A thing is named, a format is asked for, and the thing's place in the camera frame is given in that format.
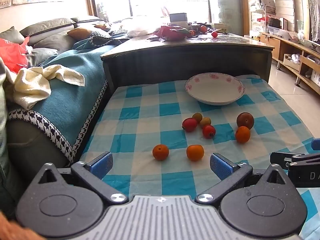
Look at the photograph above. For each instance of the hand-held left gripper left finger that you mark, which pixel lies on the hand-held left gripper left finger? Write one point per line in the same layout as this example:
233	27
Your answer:
101	165

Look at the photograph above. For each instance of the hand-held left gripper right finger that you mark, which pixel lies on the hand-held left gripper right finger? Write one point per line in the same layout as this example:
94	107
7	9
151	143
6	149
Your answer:
220	166

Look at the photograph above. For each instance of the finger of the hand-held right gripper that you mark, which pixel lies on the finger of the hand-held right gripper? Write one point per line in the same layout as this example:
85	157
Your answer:
287	158
316	144

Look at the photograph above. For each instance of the small orange kumquat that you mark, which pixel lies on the small orange kumquat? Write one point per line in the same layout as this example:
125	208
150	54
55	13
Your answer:
160	152
242	134
195	152

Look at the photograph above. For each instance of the small red cherry tomato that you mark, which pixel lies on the small red cherry tomato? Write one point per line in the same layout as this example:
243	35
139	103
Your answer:
208	131

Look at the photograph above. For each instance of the small brown longan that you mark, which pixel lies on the small brown longan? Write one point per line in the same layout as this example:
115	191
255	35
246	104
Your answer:
197	117
205	121

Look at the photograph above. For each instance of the oblong red tomato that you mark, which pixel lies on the oblong red tomato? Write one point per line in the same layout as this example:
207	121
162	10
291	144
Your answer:
189	125

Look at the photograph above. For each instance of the dark purple tomato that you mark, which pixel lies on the dark purple tomato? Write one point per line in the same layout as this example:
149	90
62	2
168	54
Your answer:
245	120

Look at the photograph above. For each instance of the white floral bowl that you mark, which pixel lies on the white floral bowl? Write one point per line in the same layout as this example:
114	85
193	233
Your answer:
215	90

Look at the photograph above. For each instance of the blue checked cloth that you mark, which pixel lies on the blue checked cloth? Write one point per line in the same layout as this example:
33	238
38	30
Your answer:
150	120

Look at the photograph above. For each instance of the grey sofa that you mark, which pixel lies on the grey sofa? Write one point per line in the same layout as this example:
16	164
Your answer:
30	142

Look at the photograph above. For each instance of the teal blanket with houndstooth trim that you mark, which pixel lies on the teal blanket with houndstooth trim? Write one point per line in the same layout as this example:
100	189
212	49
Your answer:
75	87

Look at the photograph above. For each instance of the cream towel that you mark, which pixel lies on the cream towel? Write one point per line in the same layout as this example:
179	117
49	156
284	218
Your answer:
30	85

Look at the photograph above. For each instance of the wooden cabinet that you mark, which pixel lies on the wooden cabinet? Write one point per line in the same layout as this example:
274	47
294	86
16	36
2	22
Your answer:
272	42

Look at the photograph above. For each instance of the person's orange fuzzy clothing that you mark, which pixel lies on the person's orange fuzzy clothing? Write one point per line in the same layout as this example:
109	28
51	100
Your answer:
10	230

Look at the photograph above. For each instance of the dark coffee table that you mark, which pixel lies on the dark coffee table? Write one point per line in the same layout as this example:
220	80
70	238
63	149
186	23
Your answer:
175	62

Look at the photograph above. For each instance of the dark patterned cloth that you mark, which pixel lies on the dark patterned cloth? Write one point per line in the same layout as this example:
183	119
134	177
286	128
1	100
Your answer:
102	38

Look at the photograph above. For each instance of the white lace cloth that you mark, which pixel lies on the white lace cloth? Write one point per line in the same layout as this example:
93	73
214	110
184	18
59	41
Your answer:
313	17

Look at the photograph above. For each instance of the orange-brown pillow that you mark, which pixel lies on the orange-brown pillow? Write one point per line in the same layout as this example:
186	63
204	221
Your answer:
80	33

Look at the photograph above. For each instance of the red bag with green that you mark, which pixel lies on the red bag with green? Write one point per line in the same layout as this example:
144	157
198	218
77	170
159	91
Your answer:
172	33

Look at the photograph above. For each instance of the red plastic bag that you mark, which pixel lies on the red plastic bag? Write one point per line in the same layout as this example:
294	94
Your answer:
12	55

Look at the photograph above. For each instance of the white plastic bag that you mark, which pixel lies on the white plastic bag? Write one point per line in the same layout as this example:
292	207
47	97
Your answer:
140	28

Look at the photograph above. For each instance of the white and blue box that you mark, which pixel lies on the white and blue box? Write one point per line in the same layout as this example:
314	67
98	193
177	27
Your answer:
178	17

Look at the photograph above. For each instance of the grey cushion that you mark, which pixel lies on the grey cushion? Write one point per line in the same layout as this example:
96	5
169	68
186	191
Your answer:
11	36

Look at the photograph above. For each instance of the pale curtain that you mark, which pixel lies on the pale curtain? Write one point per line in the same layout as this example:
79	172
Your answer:
228	5

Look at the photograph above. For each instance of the wall calendar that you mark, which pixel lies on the wall calendar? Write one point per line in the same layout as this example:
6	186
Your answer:
266	0

